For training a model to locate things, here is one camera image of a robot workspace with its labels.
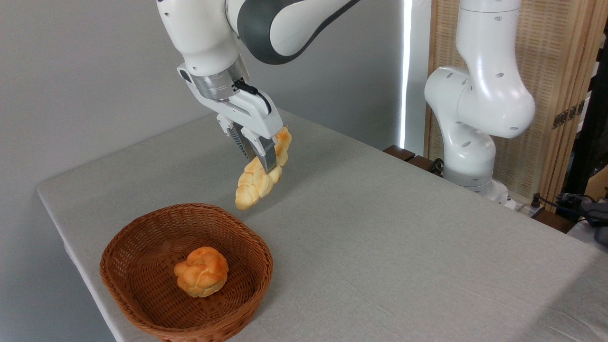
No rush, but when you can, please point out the brown wicker basket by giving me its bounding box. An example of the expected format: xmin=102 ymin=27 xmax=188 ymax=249
xmin=99 ymin=203 xmax=274 ymax=342

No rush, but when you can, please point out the dark brown wooden block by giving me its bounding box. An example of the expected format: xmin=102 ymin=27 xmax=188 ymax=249
xmin=408 ymin=155 xmax=443 ymax=177
xmin=383 ymin=145 xmax=416 ymax=162

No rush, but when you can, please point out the black vertical stand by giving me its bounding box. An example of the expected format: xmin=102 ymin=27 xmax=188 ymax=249
xmin=565 ymin=21 xmax=608 ymax=195

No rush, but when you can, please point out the black cable bundle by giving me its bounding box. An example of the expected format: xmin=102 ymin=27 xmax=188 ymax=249
xmin=531 ymin=192 xmax=608 ymax=224

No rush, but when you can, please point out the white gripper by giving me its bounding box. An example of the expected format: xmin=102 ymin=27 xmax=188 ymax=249
xmin=177 ymin=63 xmax=284 ymax=174

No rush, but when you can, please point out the round braided bread bun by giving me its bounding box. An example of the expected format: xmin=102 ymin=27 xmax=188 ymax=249
xmin=173 ymin=247 xmax=229 ymax=298

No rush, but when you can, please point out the long braided bread loaf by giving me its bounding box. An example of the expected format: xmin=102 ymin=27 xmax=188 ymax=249
xmin=235 ymin=126 xmax=292 ymax=211

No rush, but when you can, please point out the grey tablecloth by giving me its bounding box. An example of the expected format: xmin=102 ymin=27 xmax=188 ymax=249
xmin=37 ymin=107 xmax=608 ymax=342

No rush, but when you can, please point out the grey fabric object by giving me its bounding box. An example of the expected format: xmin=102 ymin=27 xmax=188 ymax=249
xmin=579 ymin=202 xmax=608 ymax=246

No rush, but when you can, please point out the dark metal screen hinge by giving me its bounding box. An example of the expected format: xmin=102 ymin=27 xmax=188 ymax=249
xmin=552 ymin=101 xmax=586 ymax=130

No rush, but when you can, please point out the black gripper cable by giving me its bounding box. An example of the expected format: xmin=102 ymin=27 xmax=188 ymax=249
xmin=233 ymin=79 xmax=272 ymax=114

